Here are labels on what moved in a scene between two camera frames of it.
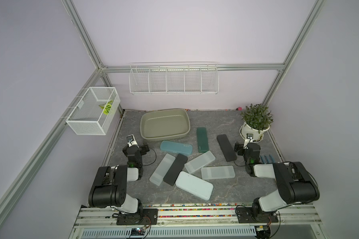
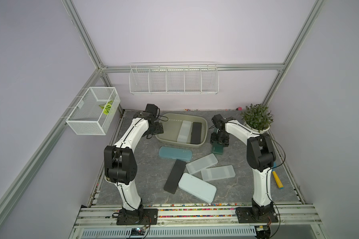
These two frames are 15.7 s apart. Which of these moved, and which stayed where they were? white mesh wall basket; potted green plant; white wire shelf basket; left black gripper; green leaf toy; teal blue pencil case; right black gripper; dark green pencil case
Moved: right black gripper; left black gripper; teal blue pencil case; dark green pencil case
Stayed: white mesh wall basket; potted green plant; white wire shelf basket; green leaf toy
